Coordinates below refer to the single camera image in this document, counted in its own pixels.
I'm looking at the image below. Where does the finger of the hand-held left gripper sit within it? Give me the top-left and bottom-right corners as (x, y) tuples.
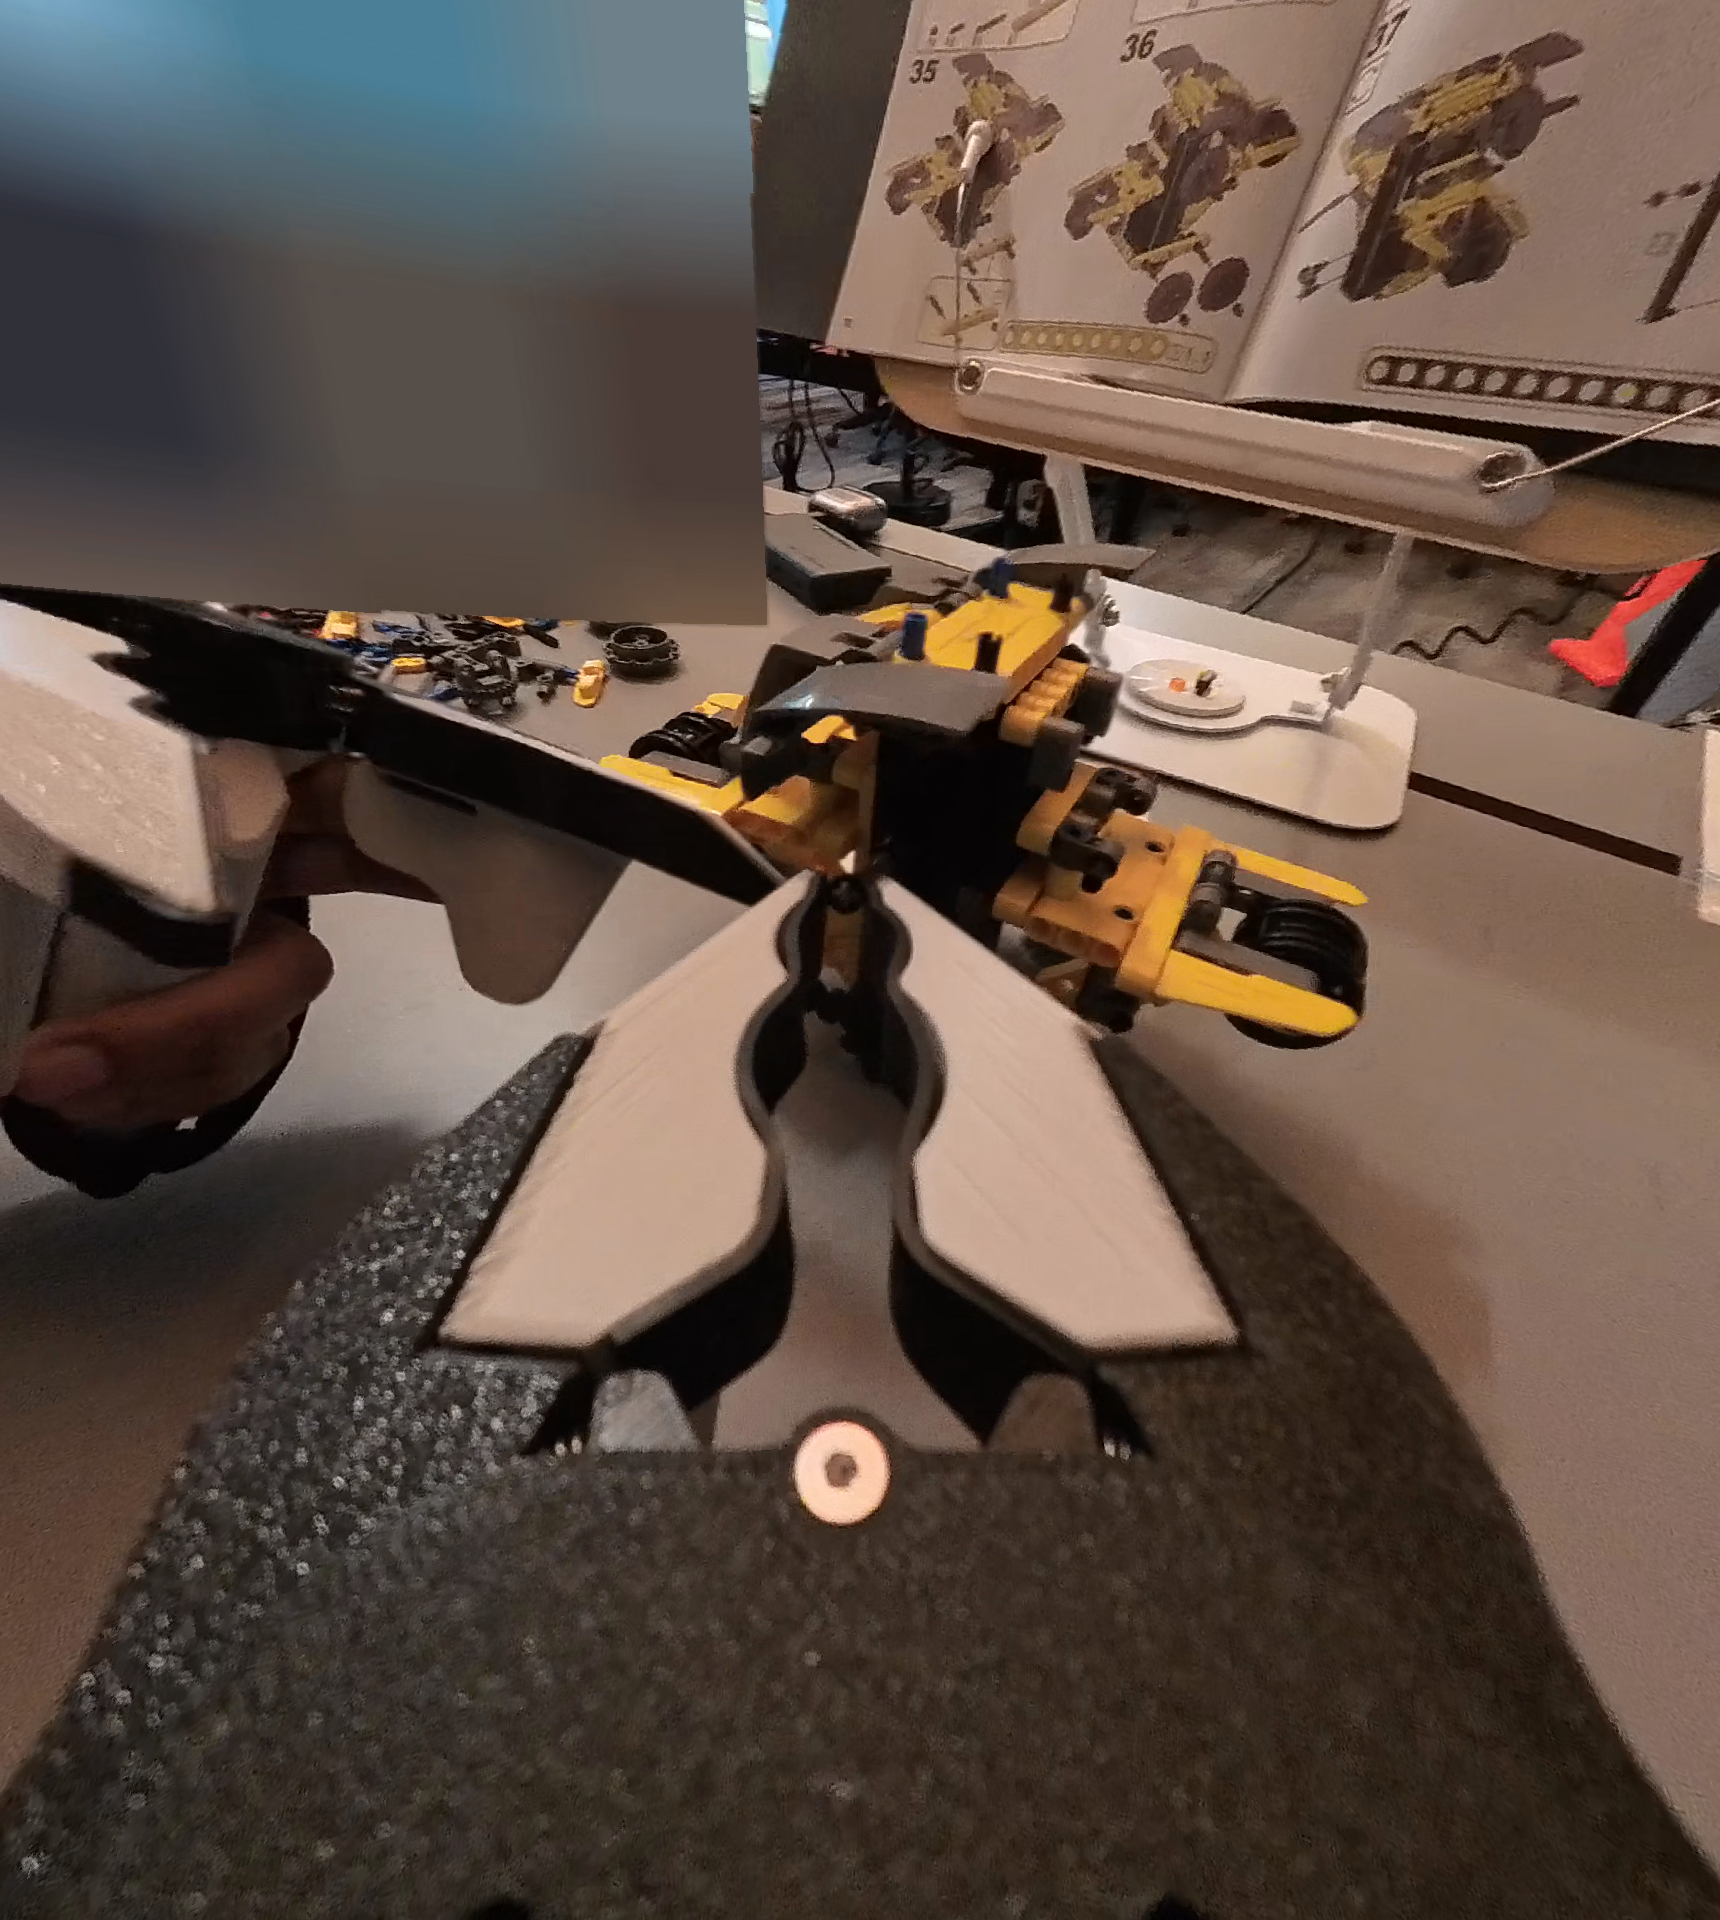
(346, 688), (794, 910)

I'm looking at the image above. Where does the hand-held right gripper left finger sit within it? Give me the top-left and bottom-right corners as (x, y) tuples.
(440, 870), (822, 1403)

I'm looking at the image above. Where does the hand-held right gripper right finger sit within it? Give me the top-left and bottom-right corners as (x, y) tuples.
(875, 886), (1240, 1419)

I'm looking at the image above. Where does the pile of toy brick pieces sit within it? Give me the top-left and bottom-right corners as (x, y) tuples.
(239, 601), (681, 716)

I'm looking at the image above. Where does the yellow grey brick toy vehicle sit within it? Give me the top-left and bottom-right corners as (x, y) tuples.
(602, 548), (1371, 1084)

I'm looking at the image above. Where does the person's left hand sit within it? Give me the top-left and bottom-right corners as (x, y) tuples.
(0, 756), (444, 1141)

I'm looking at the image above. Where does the white book stand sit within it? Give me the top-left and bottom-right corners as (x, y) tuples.
(754, 0), (1720, 831)

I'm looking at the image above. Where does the orange cone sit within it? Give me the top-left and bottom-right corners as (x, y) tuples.
(1551, 559), (1709, 690)

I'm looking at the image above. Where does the toy instruction booklet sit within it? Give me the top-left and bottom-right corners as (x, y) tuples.
(826, 0), (1720, 453)

